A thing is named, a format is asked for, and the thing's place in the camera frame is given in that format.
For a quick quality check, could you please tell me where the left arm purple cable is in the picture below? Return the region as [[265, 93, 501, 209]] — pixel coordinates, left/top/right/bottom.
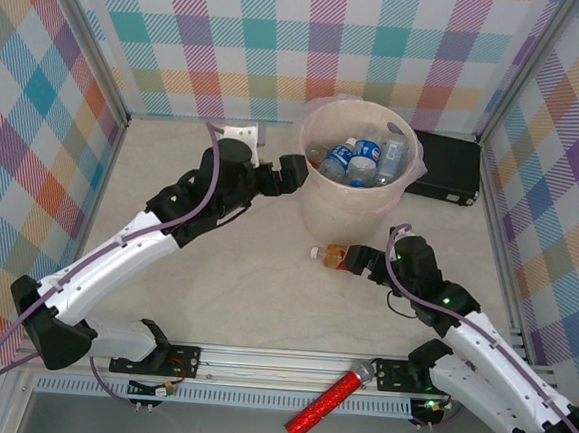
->
[[0, 104, 228, 414]]

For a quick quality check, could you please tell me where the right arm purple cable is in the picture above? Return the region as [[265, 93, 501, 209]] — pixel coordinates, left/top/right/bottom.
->
[[371, 222, 579, 433]]

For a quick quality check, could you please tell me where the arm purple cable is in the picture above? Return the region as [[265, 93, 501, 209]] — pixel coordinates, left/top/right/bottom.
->
[[371, 222, 579, 433], [0, 104, 228, 414]]

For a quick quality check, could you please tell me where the black flat case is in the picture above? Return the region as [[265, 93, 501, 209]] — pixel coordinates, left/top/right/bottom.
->
[[403, 129, 485, 208]]

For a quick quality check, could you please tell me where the red glitter toy microphone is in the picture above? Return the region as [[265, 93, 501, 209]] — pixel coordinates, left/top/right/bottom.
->
[[283, 354, 377, 433]]

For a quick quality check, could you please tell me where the aluminium side rail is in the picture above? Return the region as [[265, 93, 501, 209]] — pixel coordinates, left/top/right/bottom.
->
[[458, 140, 547, 367], [47, 113, 131, 337]]

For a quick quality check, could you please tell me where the Pepsi bottle blue cap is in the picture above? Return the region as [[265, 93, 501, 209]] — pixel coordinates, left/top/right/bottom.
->
[[346, 135, 385, 185]]

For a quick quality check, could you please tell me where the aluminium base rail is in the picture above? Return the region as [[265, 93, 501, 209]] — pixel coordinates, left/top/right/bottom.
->
[[9, 327, 569, 415]]

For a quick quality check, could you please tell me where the light blue label bottle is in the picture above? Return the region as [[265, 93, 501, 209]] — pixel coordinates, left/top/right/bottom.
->
[[371, 132, 411, 187]]

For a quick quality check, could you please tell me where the beige waste bin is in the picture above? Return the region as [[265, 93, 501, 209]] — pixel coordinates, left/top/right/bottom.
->
[[291, 95, 427, 248]]

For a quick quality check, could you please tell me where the blue label bottle white cap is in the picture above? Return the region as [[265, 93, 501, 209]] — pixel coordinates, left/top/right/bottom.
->
[[320, 143, 356, 182]]

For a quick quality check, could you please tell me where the tea bottle red label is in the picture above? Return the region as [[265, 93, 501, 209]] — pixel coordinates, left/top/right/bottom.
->
[[307, 241, 356, 274]]

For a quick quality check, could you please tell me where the grey slotted cable duct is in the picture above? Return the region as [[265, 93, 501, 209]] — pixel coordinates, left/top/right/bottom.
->
[[34, 374, 414, 421]]

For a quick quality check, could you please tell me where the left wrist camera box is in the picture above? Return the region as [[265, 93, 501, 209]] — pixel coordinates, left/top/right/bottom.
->
[[217, 120, 269, 169]]

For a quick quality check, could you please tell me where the aluminium frame post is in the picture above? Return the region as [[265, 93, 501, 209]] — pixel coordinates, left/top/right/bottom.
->
[[475, 0, 579, 154], [41, 0, 140, 125]]

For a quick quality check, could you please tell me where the brown orange drink bottle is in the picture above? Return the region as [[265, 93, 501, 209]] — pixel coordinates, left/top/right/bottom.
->
[[305, 145, 329, 169]]

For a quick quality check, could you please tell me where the small power connector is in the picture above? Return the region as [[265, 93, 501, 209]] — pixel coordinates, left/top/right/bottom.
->
[[127, 376, 180, 402], [411, 396, 457, 424]]

